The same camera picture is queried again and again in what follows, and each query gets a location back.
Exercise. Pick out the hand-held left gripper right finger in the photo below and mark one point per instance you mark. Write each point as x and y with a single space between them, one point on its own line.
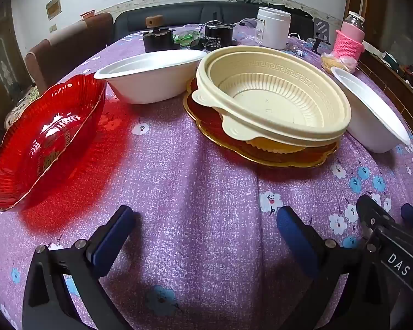
296 244

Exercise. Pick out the grey phone stand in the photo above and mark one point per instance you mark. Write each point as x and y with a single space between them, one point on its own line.
321 27

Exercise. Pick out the black leather sofa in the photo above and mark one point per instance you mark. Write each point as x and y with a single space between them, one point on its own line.
179 13

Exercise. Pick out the red plate with gold rim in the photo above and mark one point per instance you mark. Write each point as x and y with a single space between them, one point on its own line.
210 120

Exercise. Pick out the red ribbed plastic bowl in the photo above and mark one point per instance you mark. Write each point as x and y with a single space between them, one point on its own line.
27 165

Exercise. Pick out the black electric motor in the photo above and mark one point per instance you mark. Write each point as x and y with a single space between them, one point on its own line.
218 37

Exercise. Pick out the dark wooden cabinet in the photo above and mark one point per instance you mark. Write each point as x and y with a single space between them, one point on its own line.
3 62

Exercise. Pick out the purple floral tablecloth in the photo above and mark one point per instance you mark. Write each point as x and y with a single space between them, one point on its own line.
210 178

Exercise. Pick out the wall socket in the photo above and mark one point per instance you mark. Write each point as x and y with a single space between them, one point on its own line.
53 28

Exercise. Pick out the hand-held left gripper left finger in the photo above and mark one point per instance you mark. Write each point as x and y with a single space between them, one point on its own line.
114 239

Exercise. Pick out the black cup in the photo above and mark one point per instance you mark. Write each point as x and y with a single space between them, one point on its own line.
156 43

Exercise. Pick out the cream ribbed plastic bowl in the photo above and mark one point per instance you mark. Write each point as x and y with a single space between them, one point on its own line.
272 99

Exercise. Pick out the brown armchair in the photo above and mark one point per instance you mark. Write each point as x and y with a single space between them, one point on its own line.
65 48

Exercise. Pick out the pink bottle with knitted sleeve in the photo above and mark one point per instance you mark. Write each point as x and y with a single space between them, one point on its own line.
351 41

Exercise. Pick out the floral cushion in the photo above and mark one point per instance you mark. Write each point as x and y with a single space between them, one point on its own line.
20 105

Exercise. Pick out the white plastic jar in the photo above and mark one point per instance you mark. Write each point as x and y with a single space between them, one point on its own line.
273 31

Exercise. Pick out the small wall plaque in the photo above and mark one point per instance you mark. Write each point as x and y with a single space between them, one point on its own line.
53 8

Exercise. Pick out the clear plastic bag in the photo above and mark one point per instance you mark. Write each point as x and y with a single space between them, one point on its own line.
245 29

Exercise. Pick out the small pink object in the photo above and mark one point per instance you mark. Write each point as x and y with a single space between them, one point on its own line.
88 14

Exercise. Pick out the green packet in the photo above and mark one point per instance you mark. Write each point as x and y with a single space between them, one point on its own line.
186 37

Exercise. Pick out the white foam bowl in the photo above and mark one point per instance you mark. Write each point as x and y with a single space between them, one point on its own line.
148 86
368 123

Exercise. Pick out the yellow snack bag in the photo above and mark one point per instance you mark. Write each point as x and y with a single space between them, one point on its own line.
334 62

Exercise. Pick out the yellow scalloped plate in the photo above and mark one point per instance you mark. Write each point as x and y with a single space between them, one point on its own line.
272 146

